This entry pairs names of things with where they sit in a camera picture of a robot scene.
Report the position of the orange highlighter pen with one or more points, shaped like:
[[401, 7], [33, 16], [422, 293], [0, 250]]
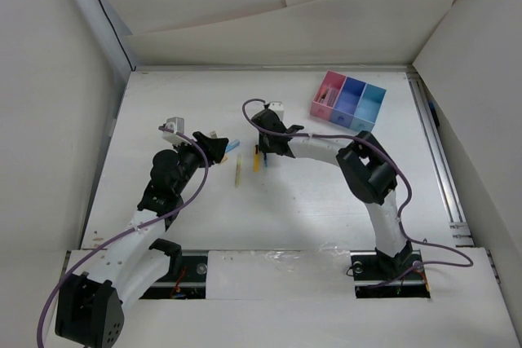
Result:
[[329, 95]]

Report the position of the brown pink pen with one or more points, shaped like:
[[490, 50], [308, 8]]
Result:
[[333, 96]]

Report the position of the aluminium rail right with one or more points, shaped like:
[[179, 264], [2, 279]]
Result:
[[458, 226]]

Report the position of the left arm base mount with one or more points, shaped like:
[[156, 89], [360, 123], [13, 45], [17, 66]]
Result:
[[186, 276]]

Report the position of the dark blue container compartment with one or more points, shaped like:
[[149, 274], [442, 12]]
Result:
[[347, 101]]

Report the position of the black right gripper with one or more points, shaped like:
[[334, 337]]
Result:
[[263, 146]]

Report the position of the pale yellow highlighter pen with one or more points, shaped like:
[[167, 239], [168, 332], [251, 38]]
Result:
[[237, 179]]

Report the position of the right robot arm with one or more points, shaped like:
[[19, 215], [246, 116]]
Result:
[[369, 172]]

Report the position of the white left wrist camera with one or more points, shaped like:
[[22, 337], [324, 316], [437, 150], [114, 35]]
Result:
[[172, 130]]

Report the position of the pink container compartment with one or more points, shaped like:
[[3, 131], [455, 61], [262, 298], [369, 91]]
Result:
[[320, 110]]

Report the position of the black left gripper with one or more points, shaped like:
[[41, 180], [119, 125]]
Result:
[[213, 147]]

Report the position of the light blue container compartment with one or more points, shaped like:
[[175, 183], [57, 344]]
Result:
[[368, 108]]

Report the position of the light blue utility knife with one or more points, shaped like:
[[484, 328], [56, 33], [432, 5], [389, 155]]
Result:
[[232, 145]]

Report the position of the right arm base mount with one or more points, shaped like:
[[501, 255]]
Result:
[[373, 282]]

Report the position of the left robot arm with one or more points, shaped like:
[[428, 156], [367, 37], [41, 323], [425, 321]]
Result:
[[92, 305]]

